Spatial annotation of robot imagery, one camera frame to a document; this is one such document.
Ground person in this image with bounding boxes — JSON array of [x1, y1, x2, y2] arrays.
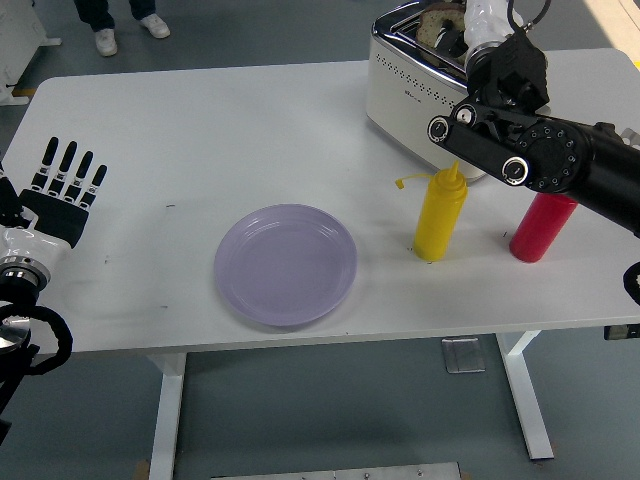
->
[[72, 0, 172, 57]]

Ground purple plate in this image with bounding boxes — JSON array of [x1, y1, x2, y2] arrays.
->
[[213, 203, 359, 329]]

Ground yellow squeeze bottle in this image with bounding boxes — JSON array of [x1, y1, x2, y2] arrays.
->
[[394, 160, 468, 263]]

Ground white machine housing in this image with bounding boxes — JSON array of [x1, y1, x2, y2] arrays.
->
[[0, 0, 62, 106]]

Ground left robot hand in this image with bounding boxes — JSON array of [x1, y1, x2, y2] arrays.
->
[[0, 137, 109, 271]]

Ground cream two-slot toaster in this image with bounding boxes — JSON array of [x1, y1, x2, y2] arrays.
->
[[363, 0, 494, 185]]

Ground bread slice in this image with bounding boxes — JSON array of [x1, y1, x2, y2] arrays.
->
[[417, 2, 469, 49]]

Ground red squeeze bottle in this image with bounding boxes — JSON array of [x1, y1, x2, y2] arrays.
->
[[508, 192, 579, 264]]

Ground small metal floor plate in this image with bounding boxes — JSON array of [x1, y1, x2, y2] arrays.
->
[[440, 337, 487, 374]]

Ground black table control panel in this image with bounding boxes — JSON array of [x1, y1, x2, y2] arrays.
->
[[603, 323, 640, 342]]

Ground long metal floor plate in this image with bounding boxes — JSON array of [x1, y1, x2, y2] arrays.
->
[[209, 461, 464, 480]]

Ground white table leg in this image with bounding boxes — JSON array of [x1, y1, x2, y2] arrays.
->
[[148, 352, 189, 480], [494, 330, 556, 461]]

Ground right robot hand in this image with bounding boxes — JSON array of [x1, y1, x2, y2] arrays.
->
[[429, 0, 526, 66]]

